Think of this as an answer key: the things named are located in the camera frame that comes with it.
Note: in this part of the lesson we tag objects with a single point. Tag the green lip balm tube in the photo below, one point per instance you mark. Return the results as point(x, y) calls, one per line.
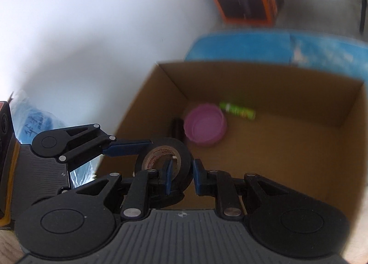
point(238, 111)

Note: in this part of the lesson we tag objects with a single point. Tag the black electrical tape roll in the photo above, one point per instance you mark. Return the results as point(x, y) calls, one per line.
point(184, 157)

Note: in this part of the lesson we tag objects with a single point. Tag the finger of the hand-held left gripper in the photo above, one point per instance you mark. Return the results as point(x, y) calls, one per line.
point(126, 147)

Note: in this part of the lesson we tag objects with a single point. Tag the large brown cardboard box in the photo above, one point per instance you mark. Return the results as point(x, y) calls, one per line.
point(287, 149)

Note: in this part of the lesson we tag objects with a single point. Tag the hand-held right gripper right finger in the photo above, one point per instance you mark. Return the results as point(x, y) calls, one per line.
point(198, 179)

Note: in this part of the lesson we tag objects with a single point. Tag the blue plastic bag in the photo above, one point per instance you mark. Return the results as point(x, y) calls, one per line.
point(34, 120)

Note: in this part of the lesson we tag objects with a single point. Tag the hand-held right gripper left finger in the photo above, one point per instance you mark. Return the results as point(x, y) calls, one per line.
point(168, 176)

